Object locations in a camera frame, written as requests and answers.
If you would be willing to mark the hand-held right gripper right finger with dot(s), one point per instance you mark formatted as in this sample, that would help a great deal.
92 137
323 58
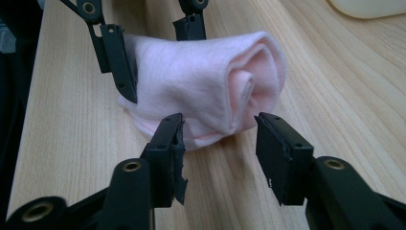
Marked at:
284 159

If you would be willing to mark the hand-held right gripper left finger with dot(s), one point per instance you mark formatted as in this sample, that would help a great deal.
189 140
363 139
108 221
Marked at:
167 159

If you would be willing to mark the white compartment storage box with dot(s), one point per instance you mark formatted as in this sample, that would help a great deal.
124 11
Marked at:
367 8

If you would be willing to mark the pink sock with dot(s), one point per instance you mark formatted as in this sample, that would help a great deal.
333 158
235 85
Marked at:
191 80

